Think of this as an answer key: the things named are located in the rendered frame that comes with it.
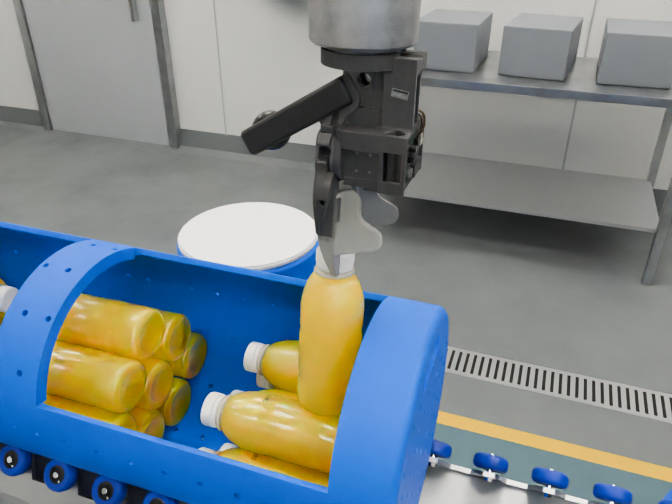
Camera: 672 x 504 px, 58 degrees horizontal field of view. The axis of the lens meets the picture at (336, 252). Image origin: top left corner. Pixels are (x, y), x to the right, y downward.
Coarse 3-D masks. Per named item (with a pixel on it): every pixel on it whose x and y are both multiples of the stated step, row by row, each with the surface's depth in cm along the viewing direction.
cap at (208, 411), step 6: (210, 396) 70; (216, 396) 70; (222, 396) 70; (204, 402) 69; (210, 402) 69; (216, 402) 69; (204, 408) 69; (210, 408) 69; (216, 408) 69; (204, 414) 69; (210, 414) 69; (204, 420) 69; (210, 420) 69; (210, 426) 70
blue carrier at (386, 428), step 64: (0, 256) 100; (64, 256) 74; (128, 256) 78; (192, 320) 92; (256, 320) 88; (384, 320) 63; (0, 384) 68; (192, 384) 91; (256, 384) 89; (384, 384) 57; (64, 448) 69; (128, 448) 64; (192, 448) 62; (384, 448) 55
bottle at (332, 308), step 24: (312, 288) 61; (336, 288) 60; (360, 288) 62; (312, 312) 61; (336, 312) 60; (360, 312) 62; (312, 336) 62; (336, 336) 61; (360, 336) 64; (312, 360) 63; (336, 360) 62; (312, 384) 64; (336, 384) 63; (312, 408) 65; (336, 408) 65
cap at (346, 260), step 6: (318, 246) 62; (318, 252) 60; (318, 258) 60; (342, 258) 60; (348, 258) 60; (354, 258) 61; (318, 264) 61; (324, 264) 60; (342, 264) 60; (348, 264) 60; (324, 270) 60; (342, 270) 60; (348, 270) 61
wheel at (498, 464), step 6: (474, 456) 81; (480, 456) 80; (486, 456) 80; (492, 456) 79; (498, 456) 80; (474, 462) 81; (480, 462) 80; (486, 462) 79; (492, 462) 79; (498, 462) 79; (504, 462) 79; (486, 468) 81; (492, 468) 79; (498, 468) 79; (504, 468) 79
